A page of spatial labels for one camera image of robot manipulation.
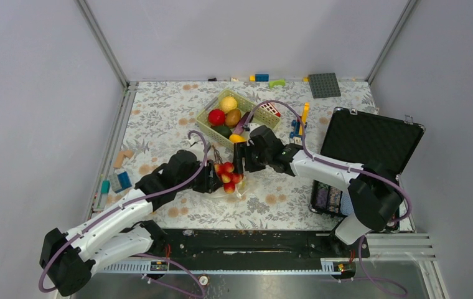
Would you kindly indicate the blue yellow brick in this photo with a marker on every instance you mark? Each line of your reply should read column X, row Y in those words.
column 259, row 78

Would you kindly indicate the clear dotted zip top bag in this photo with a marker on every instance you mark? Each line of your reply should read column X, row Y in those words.
column 244, row 189

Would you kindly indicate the green arch block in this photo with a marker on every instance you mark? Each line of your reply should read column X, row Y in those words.
column 275, row 83

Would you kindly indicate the teal small brick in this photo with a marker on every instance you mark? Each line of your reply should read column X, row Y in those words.
column 105, row 187

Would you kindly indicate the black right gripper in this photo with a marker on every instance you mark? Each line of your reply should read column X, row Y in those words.
column 243, row 150

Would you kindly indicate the poker chips row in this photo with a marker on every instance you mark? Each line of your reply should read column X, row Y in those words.
column 327, row 199

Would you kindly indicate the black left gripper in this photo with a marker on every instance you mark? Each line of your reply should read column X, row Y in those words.
column 211, row 182

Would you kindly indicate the grey building baseplate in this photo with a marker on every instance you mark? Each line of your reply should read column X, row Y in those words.
column 324, row 85

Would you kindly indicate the red white grid toy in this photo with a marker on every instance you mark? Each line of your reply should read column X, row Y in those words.
column 271, row 108

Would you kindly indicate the purple eggplant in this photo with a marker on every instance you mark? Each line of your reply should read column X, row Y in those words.
column 239, row 129

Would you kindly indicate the orange mango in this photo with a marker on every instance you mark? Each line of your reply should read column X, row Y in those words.
column 235, row 138

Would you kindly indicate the red apple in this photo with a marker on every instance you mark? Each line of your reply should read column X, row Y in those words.
column 216, row 117

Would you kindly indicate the dark green avocado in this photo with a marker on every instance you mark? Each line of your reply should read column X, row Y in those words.
column 222, row 130

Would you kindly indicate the black foam-lined case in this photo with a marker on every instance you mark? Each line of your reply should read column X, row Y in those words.
column 359, row 137

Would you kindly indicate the blue grey brick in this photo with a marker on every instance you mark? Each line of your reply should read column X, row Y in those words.
column 119, row 182

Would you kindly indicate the yellow blue block toy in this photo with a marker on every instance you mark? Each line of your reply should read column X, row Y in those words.
column 299, row 125

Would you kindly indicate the yellow lemon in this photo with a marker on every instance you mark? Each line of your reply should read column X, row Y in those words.
column 228, row 104

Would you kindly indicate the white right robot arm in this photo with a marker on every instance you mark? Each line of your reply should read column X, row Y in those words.
column 375, row 196

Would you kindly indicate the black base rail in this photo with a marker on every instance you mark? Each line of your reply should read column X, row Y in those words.
column 248, row 250

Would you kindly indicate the pale green perforated basket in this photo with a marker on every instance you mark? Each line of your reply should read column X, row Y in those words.
column 256, row 116

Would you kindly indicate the brown kiwi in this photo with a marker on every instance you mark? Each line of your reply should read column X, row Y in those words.
column 232, row 118

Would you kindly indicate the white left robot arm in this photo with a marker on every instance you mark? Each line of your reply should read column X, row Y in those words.
column 69, row 259

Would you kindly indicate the tan wooden block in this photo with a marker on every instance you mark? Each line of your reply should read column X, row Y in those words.
column 122, row 157

